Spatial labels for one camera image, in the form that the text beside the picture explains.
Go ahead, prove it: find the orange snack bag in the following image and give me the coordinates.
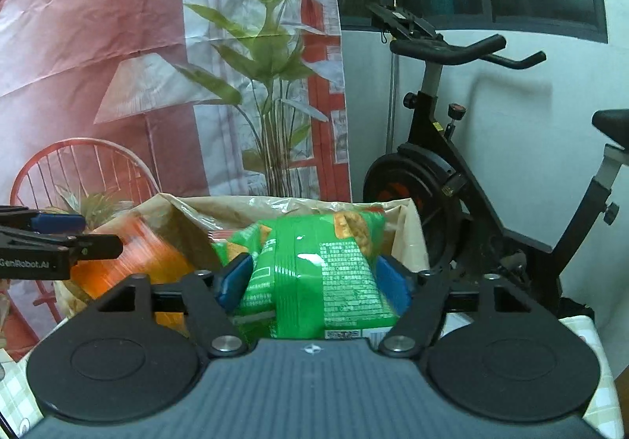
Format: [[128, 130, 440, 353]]
[[57, 213, 195, 317]]

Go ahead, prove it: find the cardboard box with plastic liner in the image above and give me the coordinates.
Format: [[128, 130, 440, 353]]
[[54, 194, 430, 340]]

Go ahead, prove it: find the printed pink backdrop cloth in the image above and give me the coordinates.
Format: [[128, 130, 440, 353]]
[[0, 0, 353, 362]]

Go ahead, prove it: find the black exercise bike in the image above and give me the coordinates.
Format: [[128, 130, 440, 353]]
[[361, 1, 629, 317]]

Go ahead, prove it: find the green snack bag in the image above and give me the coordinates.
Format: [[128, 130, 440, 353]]
[[210, 209, 398, 341]]

